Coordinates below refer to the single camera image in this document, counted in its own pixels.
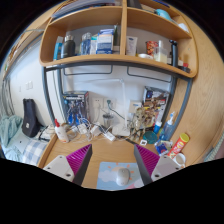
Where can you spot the blue white-capped tube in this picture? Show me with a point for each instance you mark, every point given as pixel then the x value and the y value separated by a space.
pixel 157 127

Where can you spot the white power strip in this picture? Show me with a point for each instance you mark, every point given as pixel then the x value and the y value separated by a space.
pixel 109 136

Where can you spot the white wall switch plate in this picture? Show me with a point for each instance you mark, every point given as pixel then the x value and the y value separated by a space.
pixel 29 85

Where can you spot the wooden shelf unit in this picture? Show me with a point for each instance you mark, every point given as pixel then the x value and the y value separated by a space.
pixel 123 33

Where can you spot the blue robot model kit box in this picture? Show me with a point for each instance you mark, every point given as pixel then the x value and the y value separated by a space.
pixel 75 106

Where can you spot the black bag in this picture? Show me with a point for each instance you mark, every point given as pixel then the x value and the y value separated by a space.
pixel 30 120

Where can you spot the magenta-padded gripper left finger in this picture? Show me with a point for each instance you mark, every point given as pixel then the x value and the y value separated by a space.
pixel 58 165

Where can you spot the robot model figure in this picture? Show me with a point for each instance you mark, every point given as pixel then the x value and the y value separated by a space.
pixel 140 121

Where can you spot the blue snack packet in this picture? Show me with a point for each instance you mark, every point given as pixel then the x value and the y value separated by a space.
pixel 162 147

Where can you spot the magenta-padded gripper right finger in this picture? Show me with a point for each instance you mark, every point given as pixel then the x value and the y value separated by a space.
pixel 166 165

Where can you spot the red chips can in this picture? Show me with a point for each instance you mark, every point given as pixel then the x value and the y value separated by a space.
pixel 178 146

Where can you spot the teal blanket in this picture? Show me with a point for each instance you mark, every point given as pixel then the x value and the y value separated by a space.
pixel 9 130

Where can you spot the white red-capped lotion bottle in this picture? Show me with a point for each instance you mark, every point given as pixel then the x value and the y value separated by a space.
pixel 61 133

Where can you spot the colourful figure box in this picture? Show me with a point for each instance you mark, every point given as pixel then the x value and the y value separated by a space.
pixel 158 100

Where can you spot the small white square clock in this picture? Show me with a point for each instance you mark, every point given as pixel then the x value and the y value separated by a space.
pixel 143 142

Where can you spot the checked bedding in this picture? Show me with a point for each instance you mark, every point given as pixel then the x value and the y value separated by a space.
pixel 31 150

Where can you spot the grey computer mouse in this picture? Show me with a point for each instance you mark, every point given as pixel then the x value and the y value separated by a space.
pixel 122 176

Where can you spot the blue spray bottle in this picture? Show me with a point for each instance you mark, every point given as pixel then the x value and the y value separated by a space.
pixel 167 128

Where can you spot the glass jar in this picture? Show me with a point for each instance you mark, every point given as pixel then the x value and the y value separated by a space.
pixel 107 121

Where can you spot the white charger block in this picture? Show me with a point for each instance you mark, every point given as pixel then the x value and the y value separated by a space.
pixel 95 130

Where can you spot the white desk lamp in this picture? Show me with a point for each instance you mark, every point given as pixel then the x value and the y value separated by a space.
pixel 120 131

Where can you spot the teal round lid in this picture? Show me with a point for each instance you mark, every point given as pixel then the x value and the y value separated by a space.
pixel 150 137

